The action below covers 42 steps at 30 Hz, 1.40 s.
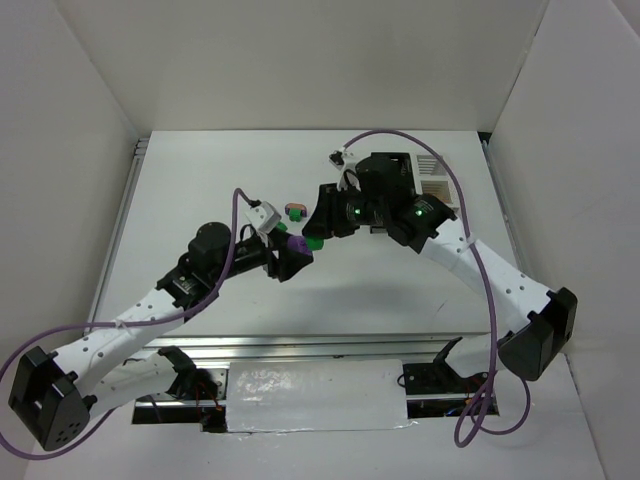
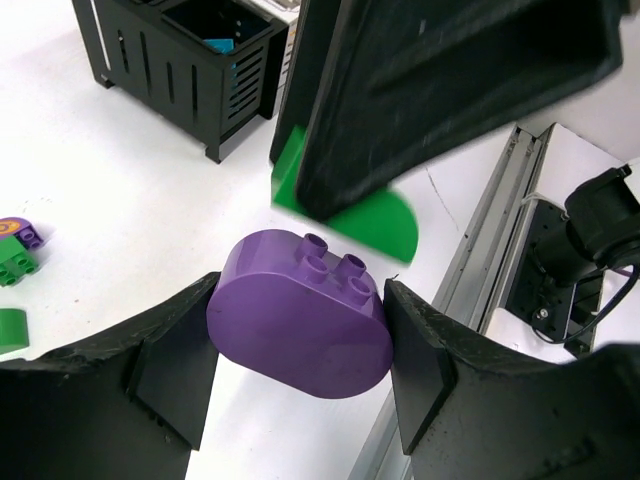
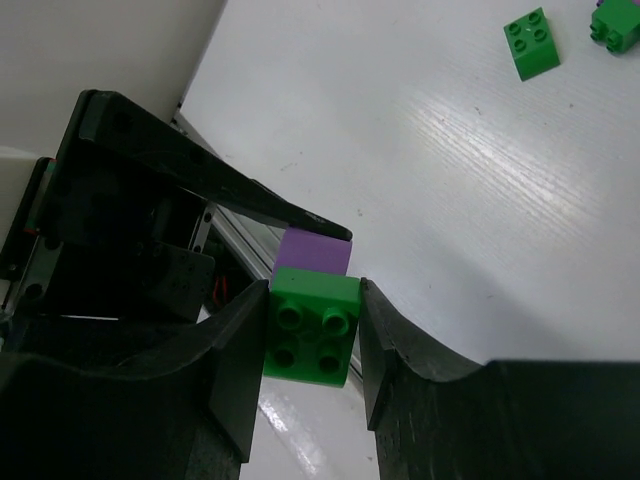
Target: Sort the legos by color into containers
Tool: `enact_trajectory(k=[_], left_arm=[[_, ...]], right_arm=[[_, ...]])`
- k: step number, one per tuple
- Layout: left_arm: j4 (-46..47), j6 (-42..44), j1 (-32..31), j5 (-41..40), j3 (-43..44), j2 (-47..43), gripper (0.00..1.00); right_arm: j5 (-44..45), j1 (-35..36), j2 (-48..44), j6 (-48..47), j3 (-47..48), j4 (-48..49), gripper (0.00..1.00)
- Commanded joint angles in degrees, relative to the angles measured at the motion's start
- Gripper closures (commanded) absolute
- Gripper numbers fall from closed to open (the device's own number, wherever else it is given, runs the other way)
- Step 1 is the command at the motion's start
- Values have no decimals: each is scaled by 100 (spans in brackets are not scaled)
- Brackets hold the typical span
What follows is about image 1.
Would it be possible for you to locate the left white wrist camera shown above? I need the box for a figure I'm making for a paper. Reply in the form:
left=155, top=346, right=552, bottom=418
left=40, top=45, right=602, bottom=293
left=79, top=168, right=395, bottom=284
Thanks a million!
left=245, top=201, right=281, bottom=235

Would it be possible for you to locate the small green lego brick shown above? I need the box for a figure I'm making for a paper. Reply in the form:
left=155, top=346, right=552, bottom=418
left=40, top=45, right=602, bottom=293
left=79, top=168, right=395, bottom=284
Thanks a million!
left=288, top=209, right=303, bottom=222

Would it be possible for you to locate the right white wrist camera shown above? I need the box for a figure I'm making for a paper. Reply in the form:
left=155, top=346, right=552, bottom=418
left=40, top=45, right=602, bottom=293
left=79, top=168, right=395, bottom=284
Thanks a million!
left=329, top=147, right=359, bottom=191

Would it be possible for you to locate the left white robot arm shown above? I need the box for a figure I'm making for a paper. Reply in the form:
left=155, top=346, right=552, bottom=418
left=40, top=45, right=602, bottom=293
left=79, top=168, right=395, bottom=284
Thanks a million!
left=8, top=222, right=313, bottom=460

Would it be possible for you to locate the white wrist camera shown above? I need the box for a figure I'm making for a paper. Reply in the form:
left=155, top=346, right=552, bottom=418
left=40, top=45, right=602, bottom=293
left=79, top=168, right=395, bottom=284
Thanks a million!
left=245, top=201, right=281, bottom=235
left=329, top=147, right=359, bottom=191

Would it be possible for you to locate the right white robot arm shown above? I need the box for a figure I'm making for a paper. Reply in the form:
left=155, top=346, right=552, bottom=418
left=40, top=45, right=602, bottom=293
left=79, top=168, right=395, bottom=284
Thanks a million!
left=303, top=151, right=578, bottom=381

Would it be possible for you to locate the white slotted container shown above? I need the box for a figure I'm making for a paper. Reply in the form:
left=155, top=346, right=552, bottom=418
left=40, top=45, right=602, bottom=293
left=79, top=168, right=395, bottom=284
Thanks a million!
left=411, top=153, right=460, bottom=212

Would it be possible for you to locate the black slotted container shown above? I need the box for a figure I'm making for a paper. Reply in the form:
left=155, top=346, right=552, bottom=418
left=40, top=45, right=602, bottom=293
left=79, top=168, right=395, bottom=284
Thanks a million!
left=371, top=152, right=411, bottom=167

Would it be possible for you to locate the green rounded lego brick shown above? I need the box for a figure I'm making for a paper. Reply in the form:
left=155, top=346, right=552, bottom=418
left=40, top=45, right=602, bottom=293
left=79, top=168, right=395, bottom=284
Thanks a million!
left=305, top=237, right=324, bottom=252

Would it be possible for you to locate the white taped cover panel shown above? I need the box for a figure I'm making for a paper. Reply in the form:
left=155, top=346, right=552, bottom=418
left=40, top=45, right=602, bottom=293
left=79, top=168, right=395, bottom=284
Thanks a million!
left=226, top=359, right=409, bottom=433

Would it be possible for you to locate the purple printed lego brick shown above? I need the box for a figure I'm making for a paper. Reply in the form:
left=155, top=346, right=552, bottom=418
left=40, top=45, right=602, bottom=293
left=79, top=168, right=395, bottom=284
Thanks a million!
left=284, top=202, right=307, bottom=216

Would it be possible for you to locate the purple rounded lego brick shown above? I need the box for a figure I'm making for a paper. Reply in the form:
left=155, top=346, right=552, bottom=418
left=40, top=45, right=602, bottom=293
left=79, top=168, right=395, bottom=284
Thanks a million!
left=287, top=235, right=312, bottom=255

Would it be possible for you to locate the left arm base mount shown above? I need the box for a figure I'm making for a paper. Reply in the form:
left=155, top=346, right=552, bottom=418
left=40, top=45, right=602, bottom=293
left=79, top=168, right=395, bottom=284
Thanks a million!
left=132, top=346, right=228, bottom=433

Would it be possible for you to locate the aluminium frame rail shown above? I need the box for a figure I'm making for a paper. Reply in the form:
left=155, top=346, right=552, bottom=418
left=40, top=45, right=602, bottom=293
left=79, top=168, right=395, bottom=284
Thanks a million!
left=134, top=332, right=459, bottom=363

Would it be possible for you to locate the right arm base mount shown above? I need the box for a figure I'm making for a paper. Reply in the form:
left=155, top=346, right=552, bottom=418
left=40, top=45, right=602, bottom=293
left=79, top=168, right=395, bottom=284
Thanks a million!
left=396, top=363, right=488, bottom=419

